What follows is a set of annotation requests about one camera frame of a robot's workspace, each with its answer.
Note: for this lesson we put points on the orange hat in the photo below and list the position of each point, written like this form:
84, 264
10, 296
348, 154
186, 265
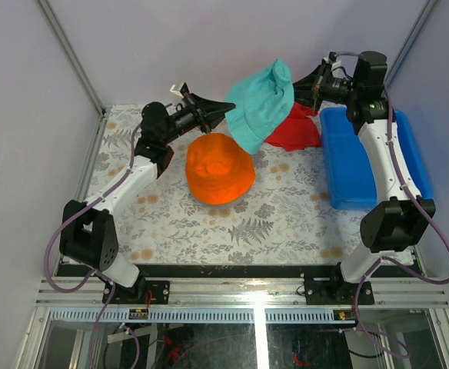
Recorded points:
218, 171

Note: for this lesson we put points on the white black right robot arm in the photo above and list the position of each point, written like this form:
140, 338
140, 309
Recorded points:
402, 214

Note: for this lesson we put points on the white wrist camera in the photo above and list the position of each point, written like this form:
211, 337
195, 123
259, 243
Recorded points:
180, 89
331, 62

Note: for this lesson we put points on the white slotted cable duct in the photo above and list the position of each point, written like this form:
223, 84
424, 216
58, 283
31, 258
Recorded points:
201, 316

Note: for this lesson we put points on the aluminium corner frame post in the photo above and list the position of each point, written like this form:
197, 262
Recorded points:
62, 38

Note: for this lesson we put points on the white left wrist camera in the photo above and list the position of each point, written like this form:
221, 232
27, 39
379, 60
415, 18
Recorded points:
180, 89

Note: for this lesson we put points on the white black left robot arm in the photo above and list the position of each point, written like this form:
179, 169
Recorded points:
88, 233

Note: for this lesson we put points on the grey bucket hat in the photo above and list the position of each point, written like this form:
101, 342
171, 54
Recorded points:
229, 204

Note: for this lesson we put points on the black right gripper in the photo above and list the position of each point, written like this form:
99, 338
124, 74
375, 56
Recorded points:
313, 86

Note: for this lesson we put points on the aluminium mounting rail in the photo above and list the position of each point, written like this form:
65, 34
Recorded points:
391, 293

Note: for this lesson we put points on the red cloth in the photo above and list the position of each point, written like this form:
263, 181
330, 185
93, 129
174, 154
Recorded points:
297, 131

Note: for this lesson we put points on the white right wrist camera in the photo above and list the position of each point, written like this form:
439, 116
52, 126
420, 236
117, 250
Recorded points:
331, 62

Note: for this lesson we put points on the right aluminium corner post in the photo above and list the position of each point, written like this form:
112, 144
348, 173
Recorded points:
417, 29

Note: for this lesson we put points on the blue plastic bin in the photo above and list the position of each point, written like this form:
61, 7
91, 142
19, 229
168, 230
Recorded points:
350, 180

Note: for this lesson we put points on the teal bucket hat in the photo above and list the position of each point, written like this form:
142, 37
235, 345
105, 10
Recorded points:
262, 102

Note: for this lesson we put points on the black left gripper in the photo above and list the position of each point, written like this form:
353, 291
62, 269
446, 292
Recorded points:
209, 107

